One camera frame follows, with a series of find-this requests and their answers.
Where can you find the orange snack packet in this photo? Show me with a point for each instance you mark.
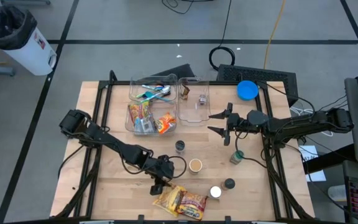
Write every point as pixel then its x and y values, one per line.
pixel 166 123

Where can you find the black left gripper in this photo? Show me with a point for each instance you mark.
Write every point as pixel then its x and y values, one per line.
pixel 163 168

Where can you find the black diagonal beam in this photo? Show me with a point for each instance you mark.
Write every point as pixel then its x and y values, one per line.
pixel 328 160

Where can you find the black lid spice jar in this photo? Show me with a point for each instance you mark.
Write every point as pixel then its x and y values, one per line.
pixel 180 145
pixel 229 183

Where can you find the black trash bag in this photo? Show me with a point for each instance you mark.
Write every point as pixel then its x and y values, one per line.
pixel 8 28

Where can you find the blue plastic bowl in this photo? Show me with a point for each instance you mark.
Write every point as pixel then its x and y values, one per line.
pixel 247 90

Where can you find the colourful plastic utensil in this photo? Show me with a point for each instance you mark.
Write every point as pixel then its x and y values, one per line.
pixel 141 95

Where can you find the silver metal spoon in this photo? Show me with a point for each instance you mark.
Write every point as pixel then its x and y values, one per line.
pixel 166 89

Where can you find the black flat box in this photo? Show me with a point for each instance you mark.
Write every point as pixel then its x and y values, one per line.
pixel 179 71

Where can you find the silver blue snack packet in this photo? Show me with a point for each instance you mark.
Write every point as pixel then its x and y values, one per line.
pixel 143 126

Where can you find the white paper sheet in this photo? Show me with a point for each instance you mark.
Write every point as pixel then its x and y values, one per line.
pixel 318 176

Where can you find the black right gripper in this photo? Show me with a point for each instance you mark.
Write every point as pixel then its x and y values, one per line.
pixel 238 121

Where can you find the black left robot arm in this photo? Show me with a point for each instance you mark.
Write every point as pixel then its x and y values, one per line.
pixel 110 143

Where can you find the black table frame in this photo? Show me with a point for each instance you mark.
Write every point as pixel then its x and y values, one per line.
pixel 120 82

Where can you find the brown taco seasoning packet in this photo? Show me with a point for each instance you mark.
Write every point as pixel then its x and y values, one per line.
pixel 184 92

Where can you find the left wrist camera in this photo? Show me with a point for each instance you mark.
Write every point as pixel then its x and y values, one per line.
pixel 156 189

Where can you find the white trash can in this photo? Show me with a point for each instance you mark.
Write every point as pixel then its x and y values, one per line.
pixel 33 59

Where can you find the tan lid spice jar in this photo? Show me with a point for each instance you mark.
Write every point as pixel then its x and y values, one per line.
pixel 195 165

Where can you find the clear plastic bin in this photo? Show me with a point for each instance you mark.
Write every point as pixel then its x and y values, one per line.
pixel 194 112
pixel 160 109
pixel 132 88

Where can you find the green lid spice jar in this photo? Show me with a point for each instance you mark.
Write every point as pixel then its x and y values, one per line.
pixel 236 158

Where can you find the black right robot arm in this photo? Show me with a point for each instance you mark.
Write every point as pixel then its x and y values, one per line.
pixel 297 126

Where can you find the ramen noodle packet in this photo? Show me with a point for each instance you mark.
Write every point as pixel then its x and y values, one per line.
pixel 193 205
pixel 138 112
pixel 169 202

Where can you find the grey computer mouse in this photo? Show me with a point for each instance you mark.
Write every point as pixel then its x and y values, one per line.
pixel 337 193

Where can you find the teal plastic spoon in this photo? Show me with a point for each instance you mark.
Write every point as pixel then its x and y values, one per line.
pixel 149 94

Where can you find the white lid spice jar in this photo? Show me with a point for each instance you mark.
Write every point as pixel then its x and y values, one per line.
pixel 215 192

